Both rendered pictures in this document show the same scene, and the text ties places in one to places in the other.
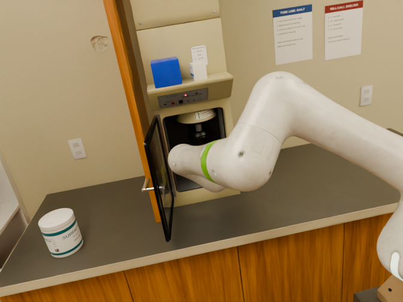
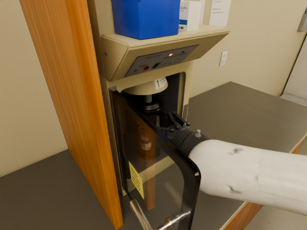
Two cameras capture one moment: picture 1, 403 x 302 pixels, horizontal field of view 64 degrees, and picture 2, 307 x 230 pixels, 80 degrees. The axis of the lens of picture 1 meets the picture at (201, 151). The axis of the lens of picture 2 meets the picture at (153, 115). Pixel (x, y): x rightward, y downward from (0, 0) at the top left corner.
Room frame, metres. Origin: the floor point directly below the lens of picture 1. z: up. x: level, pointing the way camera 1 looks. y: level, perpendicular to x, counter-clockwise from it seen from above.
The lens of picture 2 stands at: (0.86, 0.31, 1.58)
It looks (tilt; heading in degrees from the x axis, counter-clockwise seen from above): 32 degrees down; 326
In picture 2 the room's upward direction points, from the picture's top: straight up
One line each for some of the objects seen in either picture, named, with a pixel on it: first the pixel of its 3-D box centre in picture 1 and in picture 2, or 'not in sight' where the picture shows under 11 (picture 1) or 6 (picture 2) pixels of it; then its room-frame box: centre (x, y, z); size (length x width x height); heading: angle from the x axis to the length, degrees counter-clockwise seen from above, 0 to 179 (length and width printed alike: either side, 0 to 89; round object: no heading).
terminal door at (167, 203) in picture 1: (161, 176); (145, 185); (1.11, 0.17, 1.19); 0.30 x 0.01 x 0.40; 178
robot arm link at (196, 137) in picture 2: not in sight; (197, 146); (1.13, -0.02, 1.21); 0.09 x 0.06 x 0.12; 95
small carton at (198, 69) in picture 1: (198, 71); (185, 15); (1.23, -0.03, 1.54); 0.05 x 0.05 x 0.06; 13
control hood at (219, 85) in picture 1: (191, 93); (171, 52); (1.23, 0.01, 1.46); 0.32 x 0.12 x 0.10; 95
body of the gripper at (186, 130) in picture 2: not in sight; (178, 135); (1.20, -0.02, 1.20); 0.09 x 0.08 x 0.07; 5
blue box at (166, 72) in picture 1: (166, 72); (145, 10); (1.22, 0.08, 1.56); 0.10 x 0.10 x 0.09; 5
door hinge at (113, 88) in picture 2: (165, 159); (120, 146); (1.27, 0.16, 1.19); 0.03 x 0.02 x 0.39; 95
